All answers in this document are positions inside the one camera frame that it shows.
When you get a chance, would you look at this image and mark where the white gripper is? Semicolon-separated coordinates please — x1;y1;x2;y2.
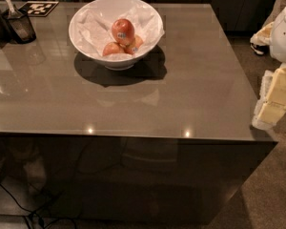
252;7;286;130

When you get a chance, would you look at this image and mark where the red yellow apple lower right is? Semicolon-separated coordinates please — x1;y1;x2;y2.
124;35;143;54

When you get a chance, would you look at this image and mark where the white ceramic bowl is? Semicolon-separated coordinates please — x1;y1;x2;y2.
68;0;165;72

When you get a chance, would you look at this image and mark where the white paper bowl liner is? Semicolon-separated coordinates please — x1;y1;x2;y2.
76;5;166;62

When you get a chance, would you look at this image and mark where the black white fiducial marker card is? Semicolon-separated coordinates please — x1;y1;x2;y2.
20;1;58;17

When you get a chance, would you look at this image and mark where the black mesh cup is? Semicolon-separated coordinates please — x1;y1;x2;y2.
2;10;36;44

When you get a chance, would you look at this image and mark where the black floor cable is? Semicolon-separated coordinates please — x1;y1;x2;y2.
0;162;79;229

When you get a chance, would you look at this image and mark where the white handled utensil in cup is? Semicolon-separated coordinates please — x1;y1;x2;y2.
5;0;22;19

